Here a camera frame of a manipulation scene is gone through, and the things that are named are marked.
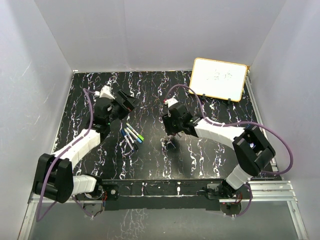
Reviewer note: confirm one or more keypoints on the black base bar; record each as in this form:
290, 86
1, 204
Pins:
163, 194

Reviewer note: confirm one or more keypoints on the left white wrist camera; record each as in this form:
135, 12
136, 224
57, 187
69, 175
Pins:
105, 92

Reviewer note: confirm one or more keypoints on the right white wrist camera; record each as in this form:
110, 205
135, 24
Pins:
170, 102

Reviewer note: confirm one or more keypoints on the white pen light-blue cap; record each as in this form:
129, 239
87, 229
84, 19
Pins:
132, 136

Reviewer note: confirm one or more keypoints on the yellow framed whiteboard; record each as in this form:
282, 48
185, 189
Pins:
218, 79

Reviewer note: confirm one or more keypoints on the white pen black cap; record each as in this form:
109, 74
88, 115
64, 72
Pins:
131, 140

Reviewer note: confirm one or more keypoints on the aluminium frame rail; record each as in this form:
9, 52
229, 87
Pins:
271, 214

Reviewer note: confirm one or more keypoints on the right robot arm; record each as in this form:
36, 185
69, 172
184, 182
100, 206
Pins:
253, 151

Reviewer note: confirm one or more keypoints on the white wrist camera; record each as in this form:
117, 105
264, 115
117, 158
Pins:
170, 102
105, 92

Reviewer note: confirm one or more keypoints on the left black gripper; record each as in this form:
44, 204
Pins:
130, 103

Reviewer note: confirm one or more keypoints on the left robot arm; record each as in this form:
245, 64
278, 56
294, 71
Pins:
54, 177

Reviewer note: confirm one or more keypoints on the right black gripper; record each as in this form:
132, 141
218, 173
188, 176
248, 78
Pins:
167, 119

